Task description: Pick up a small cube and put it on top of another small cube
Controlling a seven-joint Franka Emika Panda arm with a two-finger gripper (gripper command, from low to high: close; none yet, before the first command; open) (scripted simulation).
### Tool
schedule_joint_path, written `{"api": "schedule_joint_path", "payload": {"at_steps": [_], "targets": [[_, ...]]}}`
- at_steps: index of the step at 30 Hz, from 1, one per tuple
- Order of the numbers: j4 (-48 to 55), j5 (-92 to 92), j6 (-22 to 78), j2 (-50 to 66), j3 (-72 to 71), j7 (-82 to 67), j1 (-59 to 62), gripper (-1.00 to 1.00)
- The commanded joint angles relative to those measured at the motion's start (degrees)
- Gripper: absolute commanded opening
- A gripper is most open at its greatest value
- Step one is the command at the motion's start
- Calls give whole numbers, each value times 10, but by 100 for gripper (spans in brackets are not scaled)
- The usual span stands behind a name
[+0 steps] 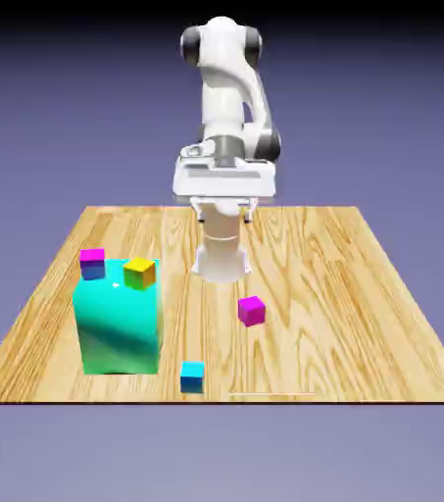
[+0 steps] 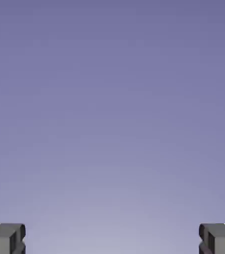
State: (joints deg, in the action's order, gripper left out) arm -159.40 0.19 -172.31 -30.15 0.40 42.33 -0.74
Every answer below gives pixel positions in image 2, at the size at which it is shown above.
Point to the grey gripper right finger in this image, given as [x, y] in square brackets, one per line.
[221, 239]

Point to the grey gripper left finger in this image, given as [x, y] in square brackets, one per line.
[2, 239]

